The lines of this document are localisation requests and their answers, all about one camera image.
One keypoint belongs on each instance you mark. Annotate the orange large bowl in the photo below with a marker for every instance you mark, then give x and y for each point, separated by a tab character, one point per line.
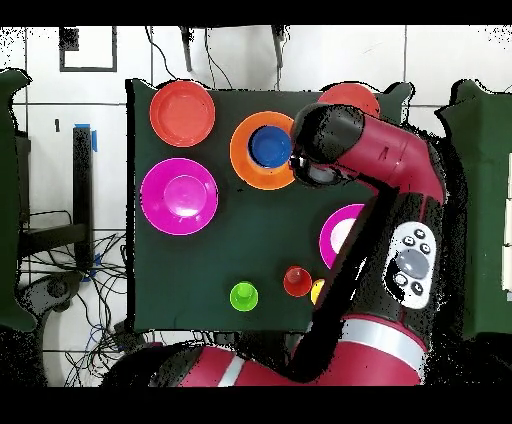
240	160

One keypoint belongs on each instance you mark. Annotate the blue small bowl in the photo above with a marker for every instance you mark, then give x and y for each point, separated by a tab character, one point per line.
271	146

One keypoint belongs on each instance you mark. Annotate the red-orange plastic cup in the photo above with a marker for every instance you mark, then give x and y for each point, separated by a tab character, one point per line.
297	282

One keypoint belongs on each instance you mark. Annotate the red shallow bowl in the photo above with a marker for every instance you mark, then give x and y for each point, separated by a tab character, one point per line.
182	114
352	96

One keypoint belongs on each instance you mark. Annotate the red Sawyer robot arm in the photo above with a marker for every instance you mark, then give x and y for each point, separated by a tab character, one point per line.
380	152

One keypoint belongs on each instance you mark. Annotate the dark green tablecloth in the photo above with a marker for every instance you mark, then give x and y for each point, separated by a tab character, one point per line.
240	240

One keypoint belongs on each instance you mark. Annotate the pink large bowl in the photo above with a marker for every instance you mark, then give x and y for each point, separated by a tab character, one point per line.
178	196
330	236

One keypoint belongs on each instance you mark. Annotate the green plastic cup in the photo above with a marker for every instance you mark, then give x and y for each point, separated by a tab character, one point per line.
244	296

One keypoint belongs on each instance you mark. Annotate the yellow plastic cup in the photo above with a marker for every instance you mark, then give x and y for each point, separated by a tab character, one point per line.
316	291

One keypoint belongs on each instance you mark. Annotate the black stand leg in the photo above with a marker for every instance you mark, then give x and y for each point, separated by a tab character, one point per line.
278	48
186	52

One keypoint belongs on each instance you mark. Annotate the blue tape strip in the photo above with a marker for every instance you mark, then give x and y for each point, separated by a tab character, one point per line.
94	142

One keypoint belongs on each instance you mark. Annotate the black power box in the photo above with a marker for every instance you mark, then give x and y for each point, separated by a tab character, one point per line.
126	334

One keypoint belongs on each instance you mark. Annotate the green cloth covered table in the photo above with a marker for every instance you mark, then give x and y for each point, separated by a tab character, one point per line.
488	200
10	200

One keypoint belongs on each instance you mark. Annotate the black frame stand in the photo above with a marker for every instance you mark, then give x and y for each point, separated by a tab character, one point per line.
82	180

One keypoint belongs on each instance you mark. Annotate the black pedestal foot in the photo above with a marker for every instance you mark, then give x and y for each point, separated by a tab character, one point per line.
58	288

